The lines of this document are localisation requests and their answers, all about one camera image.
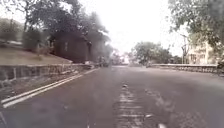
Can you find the grey asphalt road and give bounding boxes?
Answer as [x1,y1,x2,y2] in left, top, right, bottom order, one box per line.
[0,65,224,128]

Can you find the distant green trees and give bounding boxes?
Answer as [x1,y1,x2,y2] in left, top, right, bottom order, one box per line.
[130,41,183,66]

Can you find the dark building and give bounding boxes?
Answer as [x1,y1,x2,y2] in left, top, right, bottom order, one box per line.
[49,31,101,64]

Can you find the large trees over building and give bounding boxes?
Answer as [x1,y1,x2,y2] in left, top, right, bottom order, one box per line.
[0,0,114,63]

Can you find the low stone parapet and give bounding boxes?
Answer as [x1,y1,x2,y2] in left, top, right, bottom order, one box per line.
[146,63,224,75]

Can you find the grass slope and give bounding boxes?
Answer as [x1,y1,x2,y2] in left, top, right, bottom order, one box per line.
[0,45,74,67]

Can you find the pale building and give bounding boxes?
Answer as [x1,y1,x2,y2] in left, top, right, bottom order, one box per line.
[186,40,218,66]

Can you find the overhanging tree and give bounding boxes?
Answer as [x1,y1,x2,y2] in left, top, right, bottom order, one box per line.
[167,0,224,58]

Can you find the low stone retaining wall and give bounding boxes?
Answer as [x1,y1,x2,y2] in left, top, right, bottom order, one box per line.
[0,63,96,91]

